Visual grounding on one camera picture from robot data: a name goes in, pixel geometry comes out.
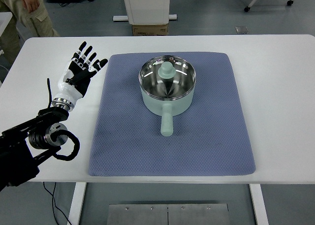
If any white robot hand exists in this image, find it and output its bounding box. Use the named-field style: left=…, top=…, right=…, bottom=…
left=52, top=41, right=109, bottom=101

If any glass lid with green knob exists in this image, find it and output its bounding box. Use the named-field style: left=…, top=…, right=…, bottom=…
left=139, top=55, right=197, bottom=99

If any green pot with handle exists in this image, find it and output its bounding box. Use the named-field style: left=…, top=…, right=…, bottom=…
left=139, top=55, right=197, bottom=137

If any person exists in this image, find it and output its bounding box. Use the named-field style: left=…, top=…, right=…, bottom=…
left=0, top=0, right=60, bottom=63

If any white side table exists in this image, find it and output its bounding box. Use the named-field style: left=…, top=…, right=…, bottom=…
left=0, top=11, right=13, bottom=36

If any person's hand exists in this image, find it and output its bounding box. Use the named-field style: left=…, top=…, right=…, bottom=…
left=20, top=0, right=40, bottom=13

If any brown cardboard box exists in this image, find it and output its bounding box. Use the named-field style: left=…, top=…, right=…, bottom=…
left=131, top=23, right=169, bottom=36

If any white table leg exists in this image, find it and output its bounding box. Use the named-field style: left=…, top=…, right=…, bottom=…
left=249, top=184, right=269, bottom=225
left=66, top=182, right=87, bottom=225

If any blue-grey textured mat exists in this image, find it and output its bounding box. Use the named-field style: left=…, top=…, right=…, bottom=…
left=88, top=52, right=256, bottom=177

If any grey metal plate with screws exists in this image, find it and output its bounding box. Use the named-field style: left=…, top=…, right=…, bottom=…
left=106, top=203, right=230, bottom=225

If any white cabinet pedestal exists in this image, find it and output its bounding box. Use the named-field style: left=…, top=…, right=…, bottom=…
left=112, top=0, right=178, bottom=26

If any black floor cable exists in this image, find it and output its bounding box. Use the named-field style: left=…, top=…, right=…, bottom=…
left=43, top=182, right=65, bottom=225

